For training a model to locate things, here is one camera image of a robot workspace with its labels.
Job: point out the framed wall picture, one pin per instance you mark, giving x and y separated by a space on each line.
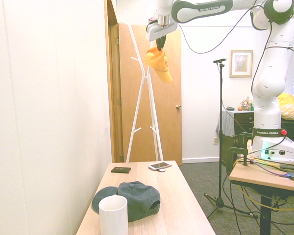
241 63

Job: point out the white smartphone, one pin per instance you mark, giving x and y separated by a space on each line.
160 165

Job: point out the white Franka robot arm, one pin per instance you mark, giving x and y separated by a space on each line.
269 73

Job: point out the dark wooden dresser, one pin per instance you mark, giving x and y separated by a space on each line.
243 120

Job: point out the black metal table clamp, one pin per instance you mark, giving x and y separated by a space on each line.
235 149

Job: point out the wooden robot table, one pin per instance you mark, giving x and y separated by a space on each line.
257 177

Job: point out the dark green baseball cap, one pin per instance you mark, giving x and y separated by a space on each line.
139 195

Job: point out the black camera on stand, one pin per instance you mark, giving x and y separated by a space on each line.
220 60

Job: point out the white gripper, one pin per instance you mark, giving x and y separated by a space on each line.
160 30

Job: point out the flower ornament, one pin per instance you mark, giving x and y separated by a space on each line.
246 102

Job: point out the white wall outlet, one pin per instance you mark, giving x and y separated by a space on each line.
215 141

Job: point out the brass door knob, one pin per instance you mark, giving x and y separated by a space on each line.
178 106

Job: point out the white wooden coat rack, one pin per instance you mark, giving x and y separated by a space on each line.
145 98

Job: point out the black camera tripod stand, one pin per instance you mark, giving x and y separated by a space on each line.
220 147

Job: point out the grey draped cloth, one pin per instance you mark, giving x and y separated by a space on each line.
226 122

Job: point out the green drink can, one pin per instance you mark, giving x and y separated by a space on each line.
252 105

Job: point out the brown wooden door frame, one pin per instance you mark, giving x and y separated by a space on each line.
114 98

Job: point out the brown wooden door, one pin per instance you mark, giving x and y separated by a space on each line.
161 127

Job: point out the black flat wallet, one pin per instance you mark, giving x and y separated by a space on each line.
121 170

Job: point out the white ceramic mug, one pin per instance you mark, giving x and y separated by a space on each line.
113 218

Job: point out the small orange fruit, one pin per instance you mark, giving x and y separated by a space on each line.
240 108

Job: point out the yellow baseball cap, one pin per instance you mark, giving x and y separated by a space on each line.
159 63

